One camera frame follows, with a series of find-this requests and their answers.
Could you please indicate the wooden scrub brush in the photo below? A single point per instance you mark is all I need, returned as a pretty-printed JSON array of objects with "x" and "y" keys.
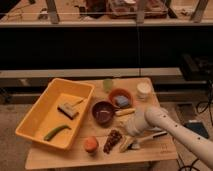
[{"x": 69, "y": 109}]

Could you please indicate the green plastic cup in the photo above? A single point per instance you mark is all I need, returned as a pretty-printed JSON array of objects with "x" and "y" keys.
[{"x": 107, "y": 85}]

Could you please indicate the orange toy fruit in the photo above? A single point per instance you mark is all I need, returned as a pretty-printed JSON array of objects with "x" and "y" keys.
[{"x": 91, "y": 144}]

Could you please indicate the blue sponge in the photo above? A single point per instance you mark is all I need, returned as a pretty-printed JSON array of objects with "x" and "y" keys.
[{"x": 122, "y": 101}]

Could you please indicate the orange bowl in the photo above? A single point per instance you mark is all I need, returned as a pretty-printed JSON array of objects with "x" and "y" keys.
[{"x": 119, "y": 91}]

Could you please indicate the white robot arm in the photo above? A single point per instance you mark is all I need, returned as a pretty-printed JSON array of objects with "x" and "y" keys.
[{"x": 154, "y": 116}]

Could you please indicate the dark purple bowl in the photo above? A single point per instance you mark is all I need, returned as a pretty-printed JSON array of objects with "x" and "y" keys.
[{"x": 103, "y": 112}]

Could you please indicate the yellow plastic tub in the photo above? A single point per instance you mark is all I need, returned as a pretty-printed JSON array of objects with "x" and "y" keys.
[{"x": 44, "y": 115}]

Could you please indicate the white handled dish brush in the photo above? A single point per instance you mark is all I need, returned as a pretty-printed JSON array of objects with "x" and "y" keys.
[{"x": 136, "y": 144}]

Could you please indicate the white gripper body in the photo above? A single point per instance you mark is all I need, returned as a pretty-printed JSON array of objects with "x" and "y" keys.
[{"x": 136, "y": 124}]

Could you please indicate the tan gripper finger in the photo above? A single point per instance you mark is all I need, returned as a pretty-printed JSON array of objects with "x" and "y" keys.
[{"x": 126, "y": 143}]

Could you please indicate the wooden table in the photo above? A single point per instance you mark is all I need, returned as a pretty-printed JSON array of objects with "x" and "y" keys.
[{"x": 44, "y": 157}]

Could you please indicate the white paper cup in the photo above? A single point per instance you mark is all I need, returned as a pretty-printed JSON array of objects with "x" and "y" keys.
[{"x": 143, "y": 90}]

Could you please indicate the dark grape bunch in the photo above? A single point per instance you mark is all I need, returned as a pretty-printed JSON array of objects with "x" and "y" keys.
[{"x": 113, "y": 138}]

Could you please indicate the yellow corn cob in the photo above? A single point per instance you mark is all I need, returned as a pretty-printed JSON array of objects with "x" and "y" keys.
[{"x": 125, "y": 111}]

